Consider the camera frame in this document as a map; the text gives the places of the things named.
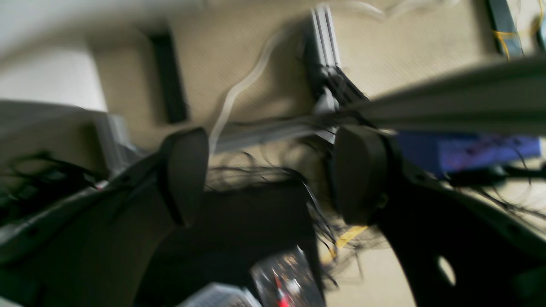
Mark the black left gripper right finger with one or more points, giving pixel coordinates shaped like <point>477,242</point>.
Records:
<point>455,250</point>

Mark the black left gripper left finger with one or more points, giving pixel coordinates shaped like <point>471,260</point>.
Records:
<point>93,248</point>

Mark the blue plastic box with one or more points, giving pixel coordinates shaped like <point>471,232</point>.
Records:
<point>446,153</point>

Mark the red handled tool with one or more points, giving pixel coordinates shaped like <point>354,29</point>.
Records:
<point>281,297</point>

